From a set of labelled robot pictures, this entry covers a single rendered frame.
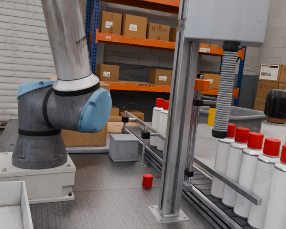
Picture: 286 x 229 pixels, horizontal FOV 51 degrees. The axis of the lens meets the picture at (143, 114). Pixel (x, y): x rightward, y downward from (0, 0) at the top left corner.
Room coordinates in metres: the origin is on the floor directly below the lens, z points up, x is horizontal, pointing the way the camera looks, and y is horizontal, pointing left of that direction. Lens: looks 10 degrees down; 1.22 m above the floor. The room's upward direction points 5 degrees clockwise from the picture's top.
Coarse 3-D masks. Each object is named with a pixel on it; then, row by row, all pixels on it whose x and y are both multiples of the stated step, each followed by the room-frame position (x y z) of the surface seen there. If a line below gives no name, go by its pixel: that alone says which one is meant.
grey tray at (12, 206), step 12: (0, 192) 0.50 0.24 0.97; (12, 192) 0.51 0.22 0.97; (24, 192) 0.47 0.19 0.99; (0, 204) 0.50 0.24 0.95; (12, 204) 0.51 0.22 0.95; (24, 204) 0.46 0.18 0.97; (0, 216) 0.47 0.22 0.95; (12, 216) 0.47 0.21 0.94; (24, 216) 0.44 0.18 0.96; (0, 228) 0.43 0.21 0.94; (12, 228) 0.44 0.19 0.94; (24, 228) 0.43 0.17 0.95
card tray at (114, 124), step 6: (108, 120) 1.90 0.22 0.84; (114, 120) 1.91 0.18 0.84; (120, 120) 1.93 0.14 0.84; (132, 120) 1.95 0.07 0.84; (108, 126) 1.75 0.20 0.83; (114, 126) 1.77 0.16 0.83; (120, 126) 1.78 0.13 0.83; (108, 132) 1.60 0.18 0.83; (114, 132) 1.61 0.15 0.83; (120, 132) 1.63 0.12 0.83
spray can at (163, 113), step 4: (164, 100) 1.19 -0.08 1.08; (168, 100) 1.20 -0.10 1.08; (164, 104) 1.18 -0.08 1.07; (168, 104) 1.17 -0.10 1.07; (164, 108) 1.18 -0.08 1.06; (160, 112) 1.19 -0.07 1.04; (164, 112) 1.17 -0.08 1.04; (160, 116) 1.18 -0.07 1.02; (164, 116) 1.17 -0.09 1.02; (160, 120) 1.18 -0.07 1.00; (164, 120) 1.17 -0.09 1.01; (160, 124) 1.18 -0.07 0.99; (164, 124) 1.16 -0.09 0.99; (160, 128) 1.17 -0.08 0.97; (164, 128) 1.16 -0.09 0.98; (160, 132) 1.17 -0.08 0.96; (164, 132) 1.16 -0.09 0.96; (160, 140) 1.17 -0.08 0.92; (160, 144) 1.17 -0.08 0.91; (160, 148) 1.17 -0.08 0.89
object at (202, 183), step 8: (128, 128) 1.54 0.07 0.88; (136, 128) 1.56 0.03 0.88; (136, 136) 1.39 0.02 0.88; (160, 152) 1.15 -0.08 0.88; (192, 168) 0.99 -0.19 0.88; (200, 176) 0.92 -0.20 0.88; (192, 184) 0.85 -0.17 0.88; (200, 184) 0.85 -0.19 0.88; (208, 184) 0.86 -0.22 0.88; (208, 192) 0.80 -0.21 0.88; (216, 200) 0.75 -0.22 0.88; (224, 208) 0.71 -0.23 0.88; (232, 216) 0.67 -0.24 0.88; (240, 224) 0.63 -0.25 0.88
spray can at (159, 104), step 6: (156, 102) 1.24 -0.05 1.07; (162, 102) 1.23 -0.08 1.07; (156, 108) 1.23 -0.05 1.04; (162, 108) 1.23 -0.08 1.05; (156, 114) 1.22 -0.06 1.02; (156, 120) 1.22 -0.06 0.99; (156, 126) 1.22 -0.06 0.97; (150, 138) 1.24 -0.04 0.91; (156, 138) 1.22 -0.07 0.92; (150, 144) 1.24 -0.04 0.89; (156, 144) 1.22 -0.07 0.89
